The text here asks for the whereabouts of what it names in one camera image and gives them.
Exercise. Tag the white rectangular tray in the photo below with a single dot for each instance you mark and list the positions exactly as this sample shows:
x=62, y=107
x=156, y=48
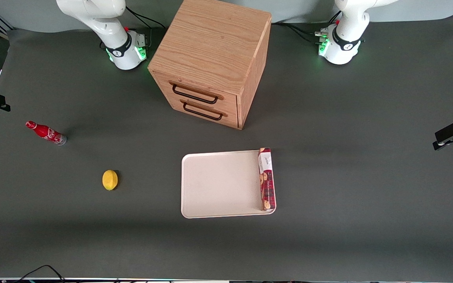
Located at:
x=218, y=184

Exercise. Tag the red coke bottle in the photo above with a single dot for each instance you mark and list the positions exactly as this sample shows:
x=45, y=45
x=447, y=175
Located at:
x=47, y=133

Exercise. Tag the red cookie box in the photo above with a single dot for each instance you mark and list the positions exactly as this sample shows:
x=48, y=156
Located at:
x=267, y=181

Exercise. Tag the wooden two-drawer cabinet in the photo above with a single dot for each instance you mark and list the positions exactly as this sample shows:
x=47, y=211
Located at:
x=210, y=43

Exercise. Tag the yellow lemon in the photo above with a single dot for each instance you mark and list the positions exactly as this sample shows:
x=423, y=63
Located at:
x=109, y=180

